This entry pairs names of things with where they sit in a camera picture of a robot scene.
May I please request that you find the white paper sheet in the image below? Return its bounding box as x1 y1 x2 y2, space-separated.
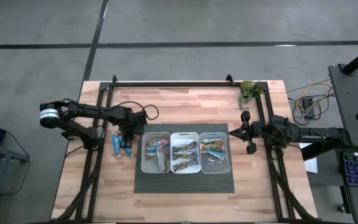
299 142 319 174

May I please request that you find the blue denim garment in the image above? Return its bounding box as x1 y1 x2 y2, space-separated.
172 158 198 172

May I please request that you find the clear plastic bin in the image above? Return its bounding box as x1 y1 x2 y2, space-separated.
198 131 232 174

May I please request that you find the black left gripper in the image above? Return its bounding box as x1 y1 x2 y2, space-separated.
116 107 149 149

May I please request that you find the dark woven placemat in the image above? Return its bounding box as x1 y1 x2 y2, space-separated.
134 123 236 194

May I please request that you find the small potted succulent plant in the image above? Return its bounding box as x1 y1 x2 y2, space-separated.
237 78 265 109

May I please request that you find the grey plastic bin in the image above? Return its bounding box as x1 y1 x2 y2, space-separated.
140 131 172 174

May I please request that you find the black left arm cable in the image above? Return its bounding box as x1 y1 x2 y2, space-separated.
112 101 160 122

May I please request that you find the black diagonal support bar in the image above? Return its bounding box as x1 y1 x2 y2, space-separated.
301 141 349 162

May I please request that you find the black power brick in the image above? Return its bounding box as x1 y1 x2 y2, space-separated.
301 96 316 119

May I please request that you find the dark grey desk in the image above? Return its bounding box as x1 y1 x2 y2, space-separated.
328 63 358 149

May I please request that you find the green silver granola bar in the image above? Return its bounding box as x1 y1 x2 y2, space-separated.
200 138 225 147

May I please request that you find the white plastic bin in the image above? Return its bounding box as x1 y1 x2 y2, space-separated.
170 131 202 174

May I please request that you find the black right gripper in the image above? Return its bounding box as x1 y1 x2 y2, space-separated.
228 110 263 155

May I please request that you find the black aluminium table frame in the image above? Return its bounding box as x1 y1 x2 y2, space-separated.
50 73 319 223

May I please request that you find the yellow cable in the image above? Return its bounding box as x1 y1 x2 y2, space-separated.
295 80 336 113

